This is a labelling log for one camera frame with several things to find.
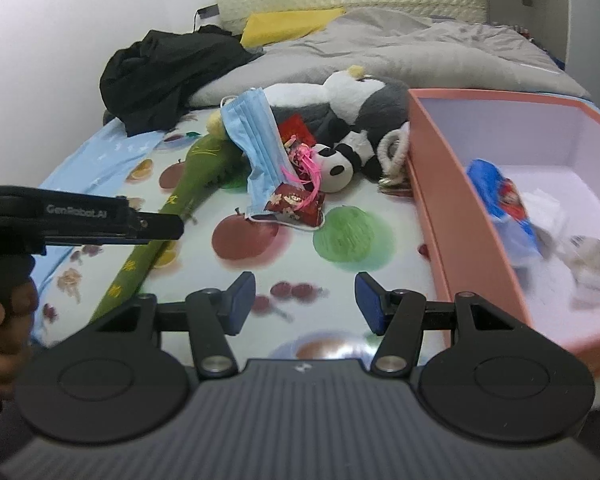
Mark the fruit print bed sheet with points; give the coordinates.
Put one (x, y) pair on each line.
(300, 255)

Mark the black garment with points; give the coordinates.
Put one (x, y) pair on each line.
(155, 75)

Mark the small black cloth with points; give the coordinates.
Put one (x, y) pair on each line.
(212, 30)

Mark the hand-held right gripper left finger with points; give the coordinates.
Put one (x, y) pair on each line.
(240, 305)

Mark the red brocade sachet pink tassel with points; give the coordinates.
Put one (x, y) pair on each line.
(290, 205)

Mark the clear plastic wrapper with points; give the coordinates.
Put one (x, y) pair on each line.
(595, 260)

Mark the blue plastic bag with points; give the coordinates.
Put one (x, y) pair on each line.
(485, 185)

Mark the small panda plush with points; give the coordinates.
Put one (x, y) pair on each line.
(330, 170)

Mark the row of small bottles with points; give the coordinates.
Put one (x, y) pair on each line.
(521, 31)

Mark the long green plush toy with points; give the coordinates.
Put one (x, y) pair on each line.
(195, 175)

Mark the pink cardboard box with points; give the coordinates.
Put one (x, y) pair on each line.
(440, 200)

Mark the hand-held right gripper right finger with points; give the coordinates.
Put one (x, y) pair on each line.
(371, 305)

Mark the person's left hand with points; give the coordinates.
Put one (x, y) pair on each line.
(5, 360)

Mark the grey and white penguin plush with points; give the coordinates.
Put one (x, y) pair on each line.
(340, 95)

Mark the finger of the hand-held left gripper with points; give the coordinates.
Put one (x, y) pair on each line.
(160, 226)

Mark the grey duvet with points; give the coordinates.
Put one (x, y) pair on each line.
(430, 50)

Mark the black wall plug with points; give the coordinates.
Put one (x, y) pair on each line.
(207, 11)

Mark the yellow pillow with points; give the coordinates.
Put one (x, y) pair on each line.
(290, 25)

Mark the white paper tissue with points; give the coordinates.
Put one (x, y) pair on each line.
(545, 210)

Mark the white wardrobe cabinet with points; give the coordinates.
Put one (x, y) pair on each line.
(580, 15)

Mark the blue face mask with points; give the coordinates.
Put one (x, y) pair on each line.
(255, 140)

